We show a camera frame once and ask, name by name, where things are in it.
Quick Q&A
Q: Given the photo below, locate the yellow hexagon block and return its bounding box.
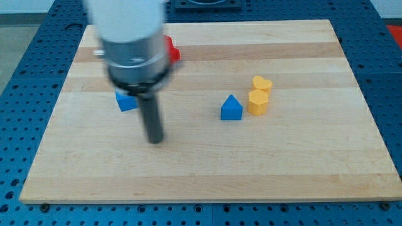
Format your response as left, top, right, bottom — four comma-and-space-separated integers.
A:
247, 89, 268, 116

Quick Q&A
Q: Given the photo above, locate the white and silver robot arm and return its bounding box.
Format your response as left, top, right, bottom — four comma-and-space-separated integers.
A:
84, 0, 172, 144

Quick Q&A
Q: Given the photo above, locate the dark mounting plate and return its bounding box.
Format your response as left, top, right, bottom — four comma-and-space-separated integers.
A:
173, 0, 242, 9

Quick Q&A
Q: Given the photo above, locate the blue cube block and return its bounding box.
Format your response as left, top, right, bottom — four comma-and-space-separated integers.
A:
115, 90, 138, 112

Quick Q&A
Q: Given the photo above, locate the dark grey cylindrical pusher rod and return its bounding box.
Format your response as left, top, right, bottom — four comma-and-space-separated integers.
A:
136, 92, 163, 144

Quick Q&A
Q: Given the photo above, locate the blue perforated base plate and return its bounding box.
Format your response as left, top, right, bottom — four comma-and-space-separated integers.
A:
1, 0, 401, 225

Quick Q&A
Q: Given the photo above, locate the light wooden board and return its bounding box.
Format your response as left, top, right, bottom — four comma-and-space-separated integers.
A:
19, 19, 401, 204

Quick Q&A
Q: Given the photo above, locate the blue triangle block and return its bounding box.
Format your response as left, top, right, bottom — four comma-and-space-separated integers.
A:
220, 94, 243, 121

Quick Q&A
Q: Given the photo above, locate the yellow heart block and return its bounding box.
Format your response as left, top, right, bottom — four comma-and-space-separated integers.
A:
252, 76, 273, 96

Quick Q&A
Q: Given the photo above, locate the red block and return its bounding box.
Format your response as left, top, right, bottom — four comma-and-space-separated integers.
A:
165, 35, 181, 64

